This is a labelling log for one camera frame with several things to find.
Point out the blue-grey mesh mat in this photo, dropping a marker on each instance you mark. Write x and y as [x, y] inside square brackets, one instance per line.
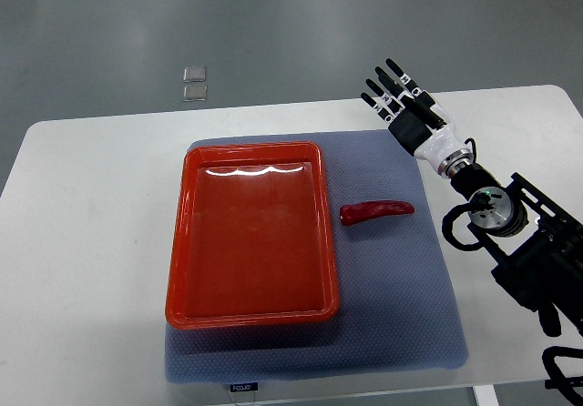
[397, 305]

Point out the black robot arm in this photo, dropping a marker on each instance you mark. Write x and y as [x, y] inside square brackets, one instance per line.
[536, 244]

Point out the black mat label tag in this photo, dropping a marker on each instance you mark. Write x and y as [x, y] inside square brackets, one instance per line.
[244, 387]

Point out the upper metal floor plate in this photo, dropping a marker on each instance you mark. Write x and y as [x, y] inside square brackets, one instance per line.
[194, 74]

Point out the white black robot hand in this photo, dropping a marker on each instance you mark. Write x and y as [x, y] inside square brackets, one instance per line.
[423, 129]

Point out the red plastic tray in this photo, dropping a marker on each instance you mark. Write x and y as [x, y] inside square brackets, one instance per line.
[253, 242]

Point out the white table leg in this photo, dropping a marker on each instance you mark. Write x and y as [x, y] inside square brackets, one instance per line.
[485, 395]

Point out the red chili pepper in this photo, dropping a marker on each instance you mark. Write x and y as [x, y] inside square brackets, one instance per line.
[352, 214]

